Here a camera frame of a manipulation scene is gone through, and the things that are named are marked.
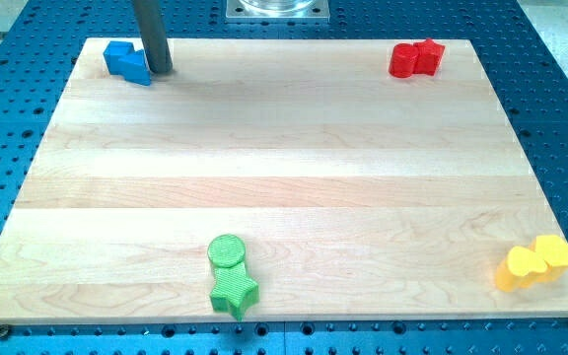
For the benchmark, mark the red star block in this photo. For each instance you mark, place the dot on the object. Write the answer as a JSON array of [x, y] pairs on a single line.
[[430, 54]]

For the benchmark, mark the blue triangular block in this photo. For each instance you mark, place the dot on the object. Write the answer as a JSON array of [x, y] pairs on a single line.
[[133, 68]]

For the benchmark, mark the green star block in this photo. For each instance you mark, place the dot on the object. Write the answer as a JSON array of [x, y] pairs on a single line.
[[234, 291]]

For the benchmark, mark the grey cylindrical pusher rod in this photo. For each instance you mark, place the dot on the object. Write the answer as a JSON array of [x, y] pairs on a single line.
[[148, 15]]

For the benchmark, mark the yellow heart block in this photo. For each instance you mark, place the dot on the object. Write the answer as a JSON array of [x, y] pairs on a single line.
[[520, 268]]

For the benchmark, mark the blue perforated metal table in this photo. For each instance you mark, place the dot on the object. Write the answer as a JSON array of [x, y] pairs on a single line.
[[40, 50]]

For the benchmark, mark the clear robot base plate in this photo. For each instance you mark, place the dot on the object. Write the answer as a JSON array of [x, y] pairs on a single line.
[[252, 11]]

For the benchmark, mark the yellow hexagon block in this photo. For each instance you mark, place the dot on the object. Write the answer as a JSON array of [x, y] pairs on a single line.
[[553, 250]]

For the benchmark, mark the blue cube block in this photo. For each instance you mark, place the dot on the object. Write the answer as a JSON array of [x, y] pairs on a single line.
[[113, 52]]

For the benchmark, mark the red cylinder block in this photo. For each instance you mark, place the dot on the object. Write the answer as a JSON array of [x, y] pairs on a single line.
[[403, 60]]

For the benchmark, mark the green cylinder block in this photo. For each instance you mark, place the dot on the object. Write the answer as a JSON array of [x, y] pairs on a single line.
[[227, 252]]

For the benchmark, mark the light wooden board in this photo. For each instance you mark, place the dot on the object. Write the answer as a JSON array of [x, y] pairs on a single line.
[[359, 196]]

